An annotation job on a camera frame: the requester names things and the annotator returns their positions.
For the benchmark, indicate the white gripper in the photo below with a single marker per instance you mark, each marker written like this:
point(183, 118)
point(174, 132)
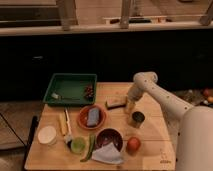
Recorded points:
point(129, 106)

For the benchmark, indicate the wooden board eraser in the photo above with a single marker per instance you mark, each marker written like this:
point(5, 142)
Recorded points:
point(116, 102)

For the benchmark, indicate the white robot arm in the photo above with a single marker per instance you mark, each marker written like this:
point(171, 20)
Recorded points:
point(194, 151)

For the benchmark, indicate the dark metal cup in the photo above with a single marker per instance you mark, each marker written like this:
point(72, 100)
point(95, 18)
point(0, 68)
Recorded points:
point(137, 119)

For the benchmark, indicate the dark purple bowl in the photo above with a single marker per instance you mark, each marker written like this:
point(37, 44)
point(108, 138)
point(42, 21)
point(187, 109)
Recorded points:
point(107, 136)

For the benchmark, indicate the orange fruit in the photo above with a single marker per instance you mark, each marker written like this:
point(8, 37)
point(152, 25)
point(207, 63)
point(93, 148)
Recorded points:
point(133, 144)

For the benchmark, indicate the red grape bunch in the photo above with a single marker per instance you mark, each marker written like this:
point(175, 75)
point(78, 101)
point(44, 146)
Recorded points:
point(89, 92)

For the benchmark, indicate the green chili pepper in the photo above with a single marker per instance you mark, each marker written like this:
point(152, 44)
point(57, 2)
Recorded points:
point(92, 139)

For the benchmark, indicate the orange clay plate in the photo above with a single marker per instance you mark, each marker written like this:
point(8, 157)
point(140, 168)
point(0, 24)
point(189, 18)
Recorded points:
point(83, 116)

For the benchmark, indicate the grey folded cloth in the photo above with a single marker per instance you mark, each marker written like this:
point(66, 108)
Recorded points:
point(108, 154)

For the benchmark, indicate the metal fork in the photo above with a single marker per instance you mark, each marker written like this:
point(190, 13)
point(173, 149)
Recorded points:
point(57, 96)

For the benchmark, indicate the green small cup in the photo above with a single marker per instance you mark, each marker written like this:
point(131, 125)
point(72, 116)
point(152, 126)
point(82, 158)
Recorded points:
point(78, 145)

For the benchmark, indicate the green plastic tray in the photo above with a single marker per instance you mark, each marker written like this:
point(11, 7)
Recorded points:
point(70, 85)

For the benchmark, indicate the yellow corn cob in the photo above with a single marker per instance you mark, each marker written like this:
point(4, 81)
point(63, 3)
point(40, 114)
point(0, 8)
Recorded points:
point(62, 120)

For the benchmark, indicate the white round container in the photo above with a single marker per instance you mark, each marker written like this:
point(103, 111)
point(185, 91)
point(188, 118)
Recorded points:
point(47, 135)

